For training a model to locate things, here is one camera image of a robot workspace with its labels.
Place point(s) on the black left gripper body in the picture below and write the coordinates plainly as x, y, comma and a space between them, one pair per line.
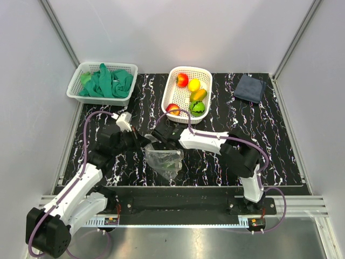
129, 141

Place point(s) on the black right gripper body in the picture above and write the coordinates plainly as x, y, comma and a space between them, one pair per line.
159, 145

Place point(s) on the red fake tomato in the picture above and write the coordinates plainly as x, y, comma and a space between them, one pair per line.
173, 109

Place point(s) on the clear zip top bag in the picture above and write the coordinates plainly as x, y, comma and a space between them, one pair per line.
155, 154

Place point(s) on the green fake watermelon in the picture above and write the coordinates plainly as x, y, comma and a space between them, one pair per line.
197, 108

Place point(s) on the orange green fake mango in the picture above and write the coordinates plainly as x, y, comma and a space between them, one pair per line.
198, 95

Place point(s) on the pink red fake fruit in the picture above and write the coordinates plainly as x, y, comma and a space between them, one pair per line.
182, 80

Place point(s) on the yellow fake lemon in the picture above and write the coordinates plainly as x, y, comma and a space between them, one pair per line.
194, 85

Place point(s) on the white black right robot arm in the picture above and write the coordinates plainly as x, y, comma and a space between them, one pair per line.
240, 155

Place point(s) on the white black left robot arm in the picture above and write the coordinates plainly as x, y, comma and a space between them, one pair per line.
49, 230

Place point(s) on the dark green fake vegetable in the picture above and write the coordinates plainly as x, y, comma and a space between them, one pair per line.
168, 166

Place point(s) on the light green fake fruit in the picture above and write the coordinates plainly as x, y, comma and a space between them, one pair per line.
85, 77

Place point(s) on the white perforated plastic basket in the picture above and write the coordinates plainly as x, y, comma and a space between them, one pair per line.
181, 96

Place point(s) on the green cloth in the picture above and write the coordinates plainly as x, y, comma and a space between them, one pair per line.
108, 84

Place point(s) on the pale green plastic basket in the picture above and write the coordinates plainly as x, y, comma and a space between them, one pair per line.
75, 86

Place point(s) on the dark blue folded cloth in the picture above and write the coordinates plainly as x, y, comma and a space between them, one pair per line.
250, 89

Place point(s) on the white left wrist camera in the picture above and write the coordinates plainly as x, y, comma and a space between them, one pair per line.
123, 121

